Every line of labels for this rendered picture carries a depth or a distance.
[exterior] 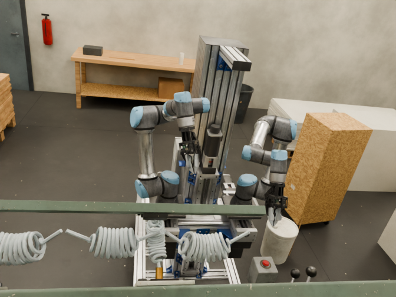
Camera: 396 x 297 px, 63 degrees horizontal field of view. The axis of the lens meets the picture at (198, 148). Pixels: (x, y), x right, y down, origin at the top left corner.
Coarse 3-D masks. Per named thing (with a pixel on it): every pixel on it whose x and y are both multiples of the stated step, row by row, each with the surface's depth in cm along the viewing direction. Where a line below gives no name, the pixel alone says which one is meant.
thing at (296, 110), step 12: (276, 108) 548; (288, 108) 530; (300, 108) 539; (312, 108) 548; (324, 108) 556; (336, 108) 566; (348, 108) 575; (360, 108) 585; (372, 108) 596; (384, 108) 606; (300, 120) 490; (288, 144) 500; (288, 156) 513
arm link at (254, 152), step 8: (264, 120) 190; (272, 120) 192; (256, 128) 185; (264, 128) 185; (256, 136) 176; (264, 136) 179; (256, 144) 168; (248, 152) 164; (256, 152) 163; (264, 152) 163; (248, 160) 166; (256, 160) 163
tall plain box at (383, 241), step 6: (390, 222) 348; (390, 228) 347; (384, 234) 355; (390, 234) 347; (378, 240) 363; (384, 240) 354; (390, 240) 346; (384, 246) 354; (390, 246) 346; (390, 252) 346
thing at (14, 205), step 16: (0, 208) 61; (16, 208) 62; (32, 208) 62; (48, 208) 63; (64, 208) 64; (80, 208) 64; (96, 208) 65; (112, 208) 65; (128, 208) 66; (144, 208) 67; (160, 208) 67; (176, 208) 68; (192, 208) 69; (208, 208) 69; (224, 208) 70; (240, 208) 71; (256, 208) 71; (0, 240) 64; (16, 240) 64; (48, 240) 66; (112, 240) 66; (128, 240) 72; (176, 240) 71; (192, 240) 75; (208, 240) 72; (224, 240) 72; (0, 256) 63; (16, 256) 63; (96, 256) 66; (112, 256) 67; (192, 256) 70; (208, 256) 71; (224, 256) 71
